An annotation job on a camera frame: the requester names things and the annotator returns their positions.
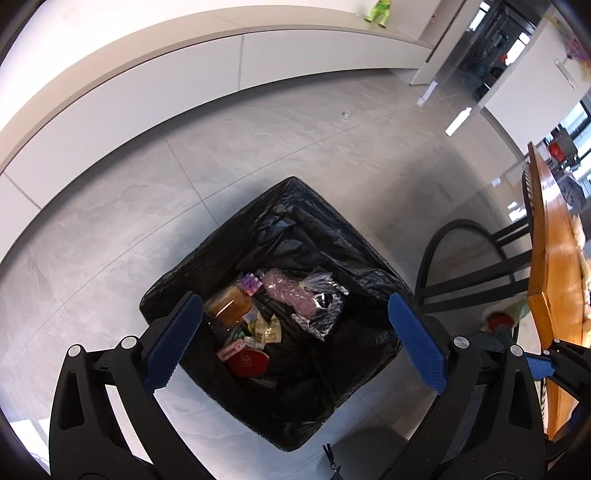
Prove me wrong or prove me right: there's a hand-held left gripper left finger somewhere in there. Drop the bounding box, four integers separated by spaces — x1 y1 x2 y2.
48 291 204 480

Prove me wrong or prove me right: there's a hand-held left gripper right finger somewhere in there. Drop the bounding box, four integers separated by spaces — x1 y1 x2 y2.
388 292 546 480

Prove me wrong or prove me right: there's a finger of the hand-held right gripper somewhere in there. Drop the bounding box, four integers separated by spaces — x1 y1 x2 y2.
526 338 591 403

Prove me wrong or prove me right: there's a pink wrapper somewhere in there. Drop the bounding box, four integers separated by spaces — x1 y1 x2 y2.
217 339 245 361

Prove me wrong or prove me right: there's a green white packet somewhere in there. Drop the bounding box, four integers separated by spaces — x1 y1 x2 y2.
479 299 529 334

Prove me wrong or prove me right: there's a bagged bread loaf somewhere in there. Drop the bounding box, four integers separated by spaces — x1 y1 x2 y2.
203 284 254 328

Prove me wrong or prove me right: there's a yellow wrapper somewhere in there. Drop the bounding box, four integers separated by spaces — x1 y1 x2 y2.
248 314 282 345

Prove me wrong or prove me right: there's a silver grey foil wrapper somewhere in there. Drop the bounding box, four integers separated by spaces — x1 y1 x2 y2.
291 286 347 342

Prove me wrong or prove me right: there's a bin with black liner bag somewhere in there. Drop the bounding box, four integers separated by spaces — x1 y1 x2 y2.
139 176 419 453

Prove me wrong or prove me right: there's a whitish translucent plastic bag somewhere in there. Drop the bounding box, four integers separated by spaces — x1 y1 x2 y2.
570 217 591 306

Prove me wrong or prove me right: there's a black metal chair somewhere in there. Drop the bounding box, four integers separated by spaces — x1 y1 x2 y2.
414 161 544 319

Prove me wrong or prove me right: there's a grey patterned umbrella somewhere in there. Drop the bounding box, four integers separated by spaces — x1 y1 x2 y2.
560 177 588 214

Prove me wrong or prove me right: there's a low white cabinet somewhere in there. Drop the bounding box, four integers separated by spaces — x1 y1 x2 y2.
0 0 467 217

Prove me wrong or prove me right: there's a green dinosaur toy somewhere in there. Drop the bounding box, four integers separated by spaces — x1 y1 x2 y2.
365 0 393 29

